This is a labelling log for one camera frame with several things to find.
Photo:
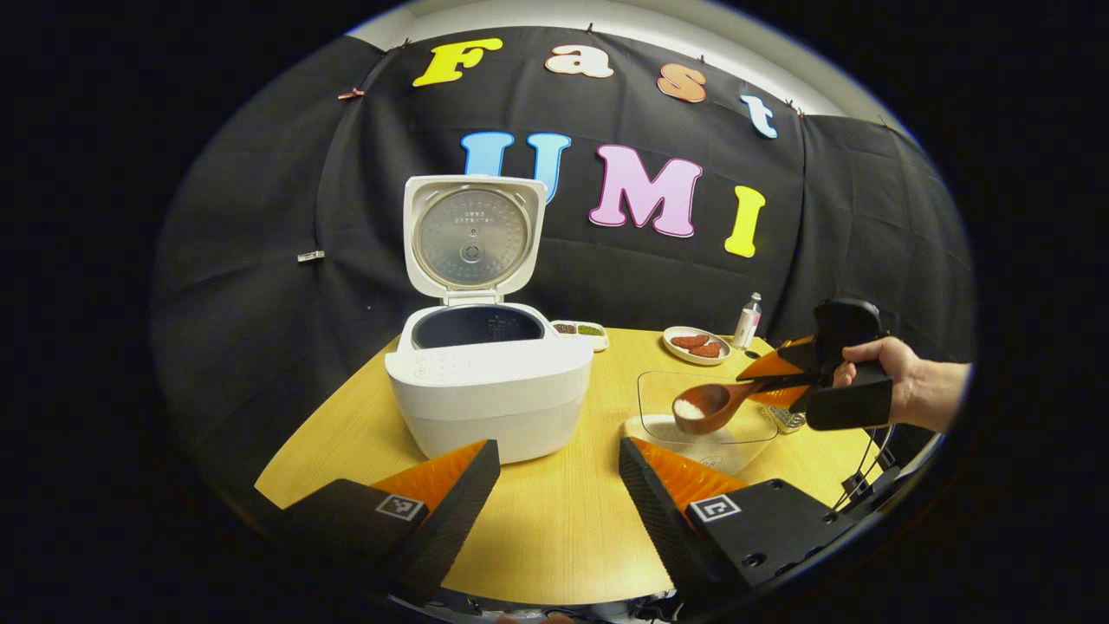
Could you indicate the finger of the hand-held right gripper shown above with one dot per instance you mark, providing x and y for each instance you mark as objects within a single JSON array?
[
  {"x": 780, "y": 396},
  {"x": 793, "y": 357}
]

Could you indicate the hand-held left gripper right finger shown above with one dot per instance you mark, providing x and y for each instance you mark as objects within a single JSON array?
[{"x": 658, "y": 529}]

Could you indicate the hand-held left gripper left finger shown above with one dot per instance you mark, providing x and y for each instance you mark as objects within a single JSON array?
[{"x": 450, "y": 520}]

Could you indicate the wooden spoon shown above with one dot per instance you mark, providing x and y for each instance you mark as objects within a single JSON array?
[{"x": 706, "y": 414}]

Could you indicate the white rice cooker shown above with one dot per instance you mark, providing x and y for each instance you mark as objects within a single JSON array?
[{"x": 485, "y": 399}]

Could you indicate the clear bottle with pink label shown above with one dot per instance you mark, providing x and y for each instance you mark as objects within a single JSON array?
[{"x": 747, "y": 325}]

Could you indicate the clear plastic container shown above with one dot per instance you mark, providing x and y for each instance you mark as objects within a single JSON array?
[{"x": 745, "y": 442}]

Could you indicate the white round plate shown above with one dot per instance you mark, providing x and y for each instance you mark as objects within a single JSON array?
[{"x": 676, "y": 351}]

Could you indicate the white divided grain dish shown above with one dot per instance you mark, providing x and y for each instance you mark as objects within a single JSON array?
[{"x": 580, "y": 331}]

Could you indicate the white cloth tag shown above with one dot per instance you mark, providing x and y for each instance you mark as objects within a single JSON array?
[{"x": 310, "y": 256}]

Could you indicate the red cloth clip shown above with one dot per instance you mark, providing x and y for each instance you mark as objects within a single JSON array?
[{"x": 351, "y": 94}]

